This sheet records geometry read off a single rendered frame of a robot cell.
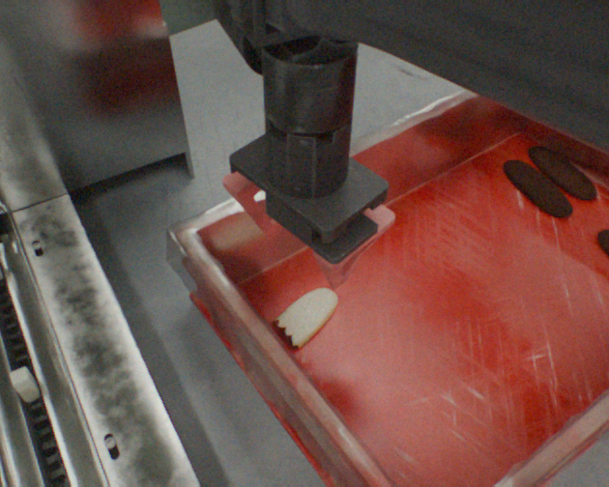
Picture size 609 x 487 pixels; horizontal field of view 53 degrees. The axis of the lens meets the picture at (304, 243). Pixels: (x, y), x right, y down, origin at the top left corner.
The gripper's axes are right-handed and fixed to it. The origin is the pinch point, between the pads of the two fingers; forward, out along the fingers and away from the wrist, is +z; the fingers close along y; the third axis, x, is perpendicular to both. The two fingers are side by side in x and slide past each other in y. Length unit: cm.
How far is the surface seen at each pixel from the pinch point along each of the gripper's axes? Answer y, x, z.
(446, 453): 17.3, -1.6, 8.6
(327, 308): 1.5, 1.5, 8.1
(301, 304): -0.4, 0.0, 7.9
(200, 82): -36.6, 16.9, 10.1
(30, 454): -4.2, -24.6, 6.3
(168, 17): -184, 106, 95
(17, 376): -9.4, -22.2, 4.4
